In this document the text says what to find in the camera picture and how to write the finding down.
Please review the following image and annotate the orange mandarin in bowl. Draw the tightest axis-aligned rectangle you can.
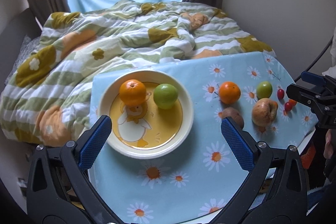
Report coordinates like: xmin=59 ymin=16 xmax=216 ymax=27
xmin=119 ymin=79 xmax=146 ymax=107

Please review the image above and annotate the small green apple on table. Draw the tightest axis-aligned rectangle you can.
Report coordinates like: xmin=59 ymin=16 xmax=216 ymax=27
xmin=256 ymin=81 xmax=273 ymax=99

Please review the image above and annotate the orange mandarin on table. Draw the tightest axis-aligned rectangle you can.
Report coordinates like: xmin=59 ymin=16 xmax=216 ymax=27
xmin=219 ymin=81 xmax=241 ymax=105

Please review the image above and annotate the green apple in bowl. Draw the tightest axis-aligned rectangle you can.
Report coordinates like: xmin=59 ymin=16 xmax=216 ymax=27
xmin=153 ymin=84 xmax=178 ymax=110

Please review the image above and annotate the person's right hand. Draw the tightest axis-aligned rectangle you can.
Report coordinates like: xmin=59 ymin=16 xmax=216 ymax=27
xmin=323 ymin=129 xmax=335 ymax=159

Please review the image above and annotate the yellowish wrinkled apple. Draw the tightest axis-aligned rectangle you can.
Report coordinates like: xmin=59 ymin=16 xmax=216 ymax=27
xmin=252 ymin=98 xmax=278 ymax=127

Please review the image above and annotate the green striped floral duvet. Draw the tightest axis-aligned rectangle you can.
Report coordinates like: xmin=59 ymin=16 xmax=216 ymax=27
xmin=1 ymin=0 xmax=274 ymax=147

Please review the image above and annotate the blue daisy tablecloth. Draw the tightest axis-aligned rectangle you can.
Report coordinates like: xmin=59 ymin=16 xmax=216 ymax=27
xmin=88 ymin=52 xmax=317 ymax=223

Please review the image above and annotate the grey bed headboard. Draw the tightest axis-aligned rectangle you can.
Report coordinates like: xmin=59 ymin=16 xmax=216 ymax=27
xmin=1 ymin=8 xmax=42 ymax=91

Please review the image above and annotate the brown kiwi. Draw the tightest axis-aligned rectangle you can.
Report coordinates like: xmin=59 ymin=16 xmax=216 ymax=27
xmin=221 ymin=107 xmax=244 ymax=129

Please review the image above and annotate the cream duck pattern bowl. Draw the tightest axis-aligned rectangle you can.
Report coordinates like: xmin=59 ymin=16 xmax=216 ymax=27
xmin=94 ymin=70 xmax=194 ymax=159

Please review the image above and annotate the small orange kumquat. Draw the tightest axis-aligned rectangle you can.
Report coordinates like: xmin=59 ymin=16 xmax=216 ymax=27
xmin=288 ymin=99 xmax=297 ymax=107

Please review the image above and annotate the grey patterned pillow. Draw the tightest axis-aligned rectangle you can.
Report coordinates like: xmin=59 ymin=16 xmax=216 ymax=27
xmin=5 ymin=35 xmax=40 ymax=85

